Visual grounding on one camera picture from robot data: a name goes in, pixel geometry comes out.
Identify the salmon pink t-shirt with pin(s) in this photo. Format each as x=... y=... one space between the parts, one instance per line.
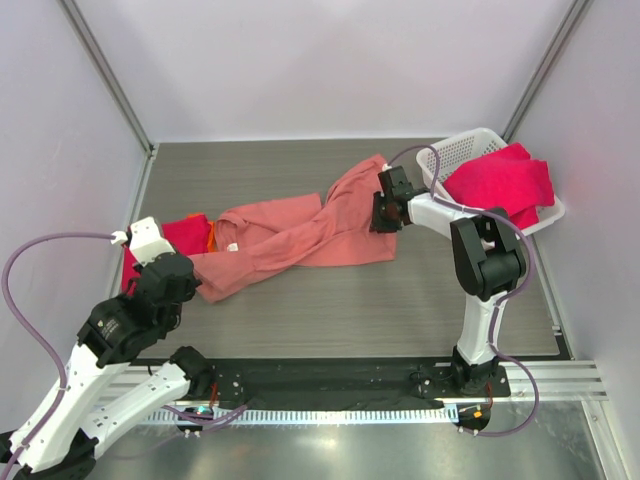
x=260 y=240

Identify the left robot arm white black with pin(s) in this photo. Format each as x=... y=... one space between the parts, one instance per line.
x=70 y=431

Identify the folded crimson t-shirt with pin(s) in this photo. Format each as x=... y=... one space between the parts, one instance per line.
x=188 y=236

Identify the left aluminium frame post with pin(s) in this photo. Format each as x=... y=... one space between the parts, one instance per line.
x=84 y=33

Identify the perforated aluminium rail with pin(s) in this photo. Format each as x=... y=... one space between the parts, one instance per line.
x=447 y=414

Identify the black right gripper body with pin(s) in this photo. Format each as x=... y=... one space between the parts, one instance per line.
x=381 y=215

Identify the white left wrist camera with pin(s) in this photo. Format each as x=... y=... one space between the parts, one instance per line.
x=144 y=239

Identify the crimson t-shirt in basket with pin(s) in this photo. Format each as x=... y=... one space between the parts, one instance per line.
x=509 y=178

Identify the right aluminium frame post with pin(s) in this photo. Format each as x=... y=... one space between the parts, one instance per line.
x=559 y=41

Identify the white plastic laundry basket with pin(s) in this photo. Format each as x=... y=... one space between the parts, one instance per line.
x=439 y=162

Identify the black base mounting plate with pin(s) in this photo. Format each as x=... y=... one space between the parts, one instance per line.
x=304 y=382

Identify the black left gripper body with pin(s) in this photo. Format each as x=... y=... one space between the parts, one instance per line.
x=175 y=317

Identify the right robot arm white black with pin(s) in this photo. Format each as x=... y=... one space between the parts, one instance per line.
x=488 y=263

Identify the aluminium frame post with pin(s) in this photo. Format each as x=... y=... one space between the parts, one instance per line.
x=559 y=41
x=84 y=33

